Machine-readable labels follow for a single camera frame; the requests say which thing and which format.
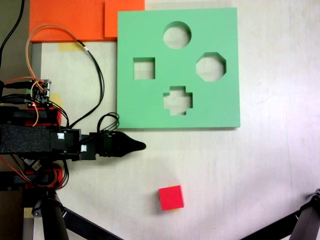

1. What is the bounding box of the red square block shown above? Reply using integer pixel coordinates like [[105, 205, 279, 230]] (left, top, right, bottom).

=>
[[157, 184, 186, 212]]

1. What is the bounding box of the green shape hole board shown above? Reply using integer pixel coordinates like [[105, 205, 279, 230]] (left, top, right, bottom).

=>
[[116, 7, 241, 131]]

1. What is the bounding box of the orange flat block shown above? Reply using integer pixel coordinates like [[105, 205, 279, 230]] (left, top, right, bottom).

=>
[[29, 0, 146, 42]]

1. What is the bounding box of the small circuit board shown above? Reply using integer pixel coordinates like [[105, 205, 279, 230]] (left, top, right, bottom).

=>
[[24, 79, 53, 107]]

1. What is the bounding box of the black tripod brace strut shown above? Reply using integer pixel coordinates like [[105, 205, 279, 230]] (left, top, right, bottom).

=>
[[238, 211, 301, 240], [61, 206, 125, 240]]

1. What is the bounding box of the black tripod leg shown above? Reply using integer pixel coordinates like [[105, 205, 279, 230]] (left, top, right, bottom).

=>
[[289, 187, 320, 240], [29, 191, 70, 240]]

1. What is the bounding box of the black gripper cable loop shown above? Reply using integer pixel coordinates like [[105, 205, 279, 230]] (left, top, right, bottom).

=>
[[97, 112, 121, 138]]

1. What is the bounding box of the red base mount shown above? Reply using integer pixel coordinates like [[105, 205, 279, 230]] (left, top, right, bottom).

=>
[[26, 107, 63, 126], [24, 168, 63, 189]]

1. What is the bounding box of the thin black cable pair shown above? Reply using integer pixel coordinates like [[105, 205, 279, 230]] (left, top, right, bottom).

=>
[[68, 39, 105, 129]]

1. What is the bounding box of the short orange wire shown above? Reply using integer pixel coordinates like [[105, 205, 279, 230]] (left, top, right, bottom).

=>
[[31, 81, 41, 127]]

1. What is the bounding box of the orange and red wire bundle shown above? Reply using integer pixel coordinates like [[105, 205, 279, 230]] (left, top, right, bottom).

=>
[[0, 154, 70, 190]]

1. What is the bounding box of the black plug cable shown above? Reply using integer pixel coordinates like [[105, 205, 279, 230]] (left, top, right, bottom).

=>
[[0, 96, 28, 105], [0, 81, 35, 90]]

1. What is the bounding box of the long orange wire loop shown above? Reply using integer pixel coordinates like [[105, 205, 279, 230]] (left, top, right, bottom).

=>
[[25, 24, 81, 85]]

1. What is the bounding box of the thick black cable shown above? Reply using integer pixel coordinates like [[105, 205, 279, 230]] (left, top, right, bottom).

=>
[[0, 0, 26, 70]]

